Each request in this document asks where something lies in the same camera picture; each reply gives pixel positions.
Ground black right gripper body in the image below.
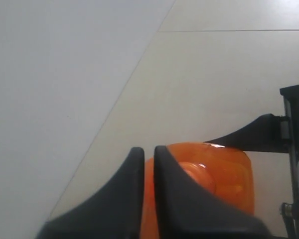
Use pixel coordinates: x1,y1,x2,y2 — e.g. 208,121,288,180
279,84,299,239

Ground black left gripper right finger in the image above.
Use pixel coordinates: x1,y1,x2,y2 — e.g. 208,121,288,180
153,146,269,239

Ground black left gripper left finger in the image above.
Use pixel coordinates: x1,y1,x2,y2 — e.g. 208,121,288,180
37,147,145,239

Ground orange pump soap bottle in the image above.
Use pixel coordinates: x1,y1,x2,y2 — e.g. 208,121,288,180
140,142,255,239

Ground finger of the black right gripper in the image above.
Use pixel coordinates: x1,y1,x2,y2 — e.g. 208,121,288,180
208,114,291,153

